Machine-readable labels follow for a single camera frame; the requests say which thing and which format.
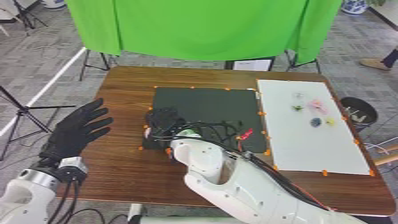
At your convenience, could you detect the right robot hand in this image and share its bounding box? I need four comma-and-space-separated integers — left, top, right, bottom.
144, 106, 192, 141

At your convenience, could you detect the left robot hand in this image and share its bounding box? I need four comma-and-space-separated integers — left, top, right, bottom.
38, 97, 116, 165

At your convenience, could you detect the dark mat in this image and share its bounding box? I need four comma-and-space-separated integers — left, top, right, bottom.
139, 86, 271, 155

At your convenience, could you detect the black tripod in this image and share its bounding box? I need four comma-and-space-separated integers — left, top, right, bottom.
0, 85, 79, 162

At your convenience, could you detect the white sheet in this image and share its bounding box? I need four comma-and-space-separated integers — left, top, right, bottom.
255, 78, 377, 177

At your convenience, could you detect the black bin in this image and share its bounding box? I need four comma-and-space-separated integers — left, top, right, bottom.
340, 96, 381, 134

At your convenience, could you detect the blue and white vase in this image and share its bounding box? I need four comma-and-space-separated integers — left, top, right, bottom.
41, 0, 68, 10
340, 0, 372, 16

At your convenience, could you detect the person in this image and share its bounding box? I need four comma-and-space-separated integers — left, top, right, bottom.
359, 47, 398, 72

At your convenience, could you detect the black cable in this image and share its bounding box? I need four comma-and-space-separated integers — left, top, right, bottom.
48, 179, 128, 224

